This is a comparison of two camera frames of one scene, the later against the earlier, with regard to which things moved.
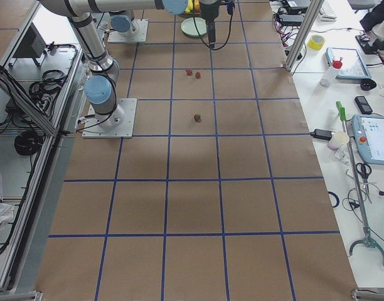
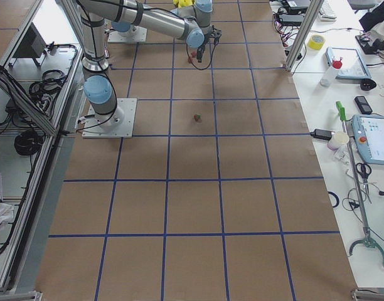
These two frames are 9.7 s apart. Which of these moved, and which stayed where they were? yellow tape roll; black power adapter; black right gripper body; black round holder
Moved: black right gripper body
Stayed: yellow tape roll; black power adapter; black round holder
